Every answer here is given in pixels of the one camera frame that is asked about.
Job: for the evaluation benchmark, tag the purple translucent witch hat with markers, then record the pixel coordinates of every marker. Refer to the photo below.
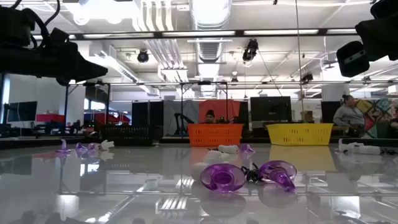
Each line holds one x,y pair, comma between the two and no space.
63,147
222,179
246,148
276,172
81,147
92,146

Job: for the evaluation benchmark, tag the black background rig frame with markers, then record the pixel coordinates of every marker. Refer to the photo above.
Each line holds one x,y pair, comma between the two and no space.
66,105

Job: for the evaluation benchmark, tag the small black plastic spider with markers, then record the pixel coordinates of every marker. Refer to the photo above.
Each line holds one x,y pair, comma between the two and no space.
251,175
388,152

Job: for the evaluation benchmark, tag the grey partition panel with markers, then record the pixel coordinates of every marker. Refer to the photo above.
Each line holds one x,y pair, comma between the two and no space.
186,107

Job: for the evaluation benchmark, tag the black overhead light bar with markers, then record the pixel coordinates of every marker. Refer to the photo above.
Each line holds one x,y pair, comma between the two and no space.
158,33

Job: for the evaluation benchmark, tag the yellow plastic basket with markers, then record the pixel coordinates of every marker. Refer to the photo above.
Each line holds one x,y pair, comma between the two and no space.
300,134

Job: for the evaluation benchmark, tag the black aluminium table frame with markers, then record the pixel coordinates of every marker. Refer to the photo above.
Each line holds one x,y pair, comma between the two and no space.
174,140

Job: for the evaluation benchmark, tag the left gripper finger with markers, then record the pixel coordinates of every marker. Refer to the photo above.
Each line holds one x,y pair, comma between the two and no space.
88,70

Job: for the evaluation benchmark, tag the black ceiling spotlight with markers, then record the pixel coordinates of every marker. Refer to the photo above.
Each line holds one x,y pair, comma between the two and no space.
307,77
143,56
250,51

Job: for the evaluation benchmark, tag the orange partition panel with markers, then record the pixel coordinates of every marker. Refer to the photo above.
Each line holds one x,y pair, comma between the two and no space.
224,109

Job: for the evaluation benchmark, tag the thin hanging pole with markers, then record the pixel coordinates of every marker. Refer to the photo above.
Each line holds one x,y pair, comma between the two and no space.
299,62

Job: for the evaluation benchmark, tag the brown cardboard box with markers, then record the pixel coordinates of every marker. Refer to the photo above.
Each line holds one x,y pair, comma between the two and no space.
307,116

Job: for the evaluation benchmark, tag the black plastic basket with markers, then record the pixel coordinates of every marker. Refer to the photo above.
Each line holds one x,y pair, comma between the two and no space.
127,136

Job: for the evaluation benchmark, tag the black background robot arm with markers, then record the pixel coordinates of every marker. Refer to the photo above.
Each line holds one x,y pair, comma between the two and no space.
178,118

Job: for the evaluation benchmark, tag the red box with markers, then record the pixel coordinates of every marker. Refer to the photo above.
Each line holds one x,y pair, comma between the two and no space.
49,118

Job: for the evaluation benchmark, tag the orange plastic basket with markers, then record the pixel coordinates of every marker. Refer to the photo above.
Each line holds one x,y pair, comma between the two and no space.
214,135

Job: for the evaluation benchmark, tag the black computer monitor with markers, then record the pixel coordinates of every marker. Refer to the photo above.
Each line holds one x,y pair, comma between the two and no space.
270,109
21,111
329,112

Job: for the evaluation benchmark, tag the person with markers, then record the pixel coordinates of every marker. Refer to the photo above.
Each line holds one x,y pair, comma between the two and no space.
210,115
348,116
394,124

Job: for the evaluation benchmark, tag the red cloth cover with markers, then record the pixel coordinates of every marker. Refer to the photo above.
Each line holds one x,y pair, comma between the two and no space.
107,119

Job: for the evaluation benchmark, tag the colourful wall mural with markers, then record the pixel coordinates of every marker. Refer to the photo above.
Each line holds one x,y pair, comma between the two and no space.
377,112

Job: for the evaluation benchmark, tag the small white plastic decoration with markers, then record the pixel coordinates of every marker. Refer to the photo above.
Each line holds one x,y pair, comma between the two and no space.
367,150
108,144
228,149
198,171
214,154

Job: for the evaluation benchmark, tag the silver ventilation duct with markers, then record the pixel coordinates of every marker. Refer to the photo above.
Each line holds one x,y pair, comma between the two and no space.
211,49

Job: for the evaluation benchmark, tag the black partition panel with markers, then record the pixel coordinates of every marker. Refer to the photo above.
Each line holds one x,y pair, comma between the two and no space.
147,113

